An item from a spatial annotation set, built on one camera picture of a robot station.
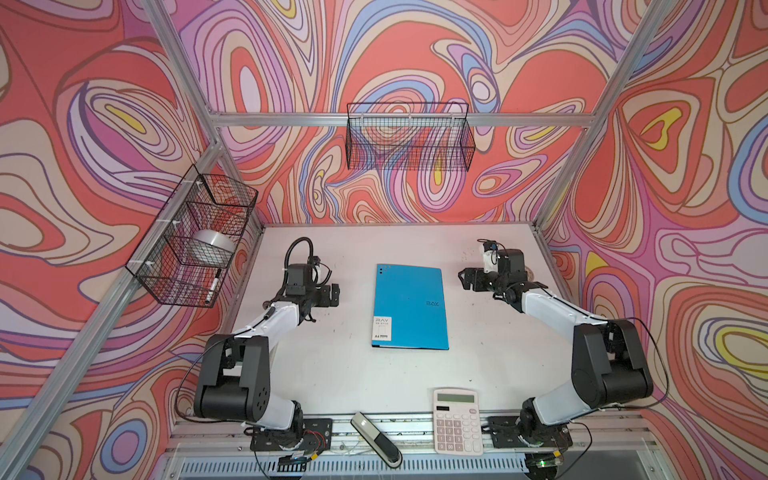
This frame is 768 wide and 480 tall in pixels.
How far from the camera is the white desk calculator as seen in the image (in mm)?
720

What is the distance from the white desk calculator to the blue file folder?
0.15 meters

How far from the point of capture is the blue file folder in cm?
90
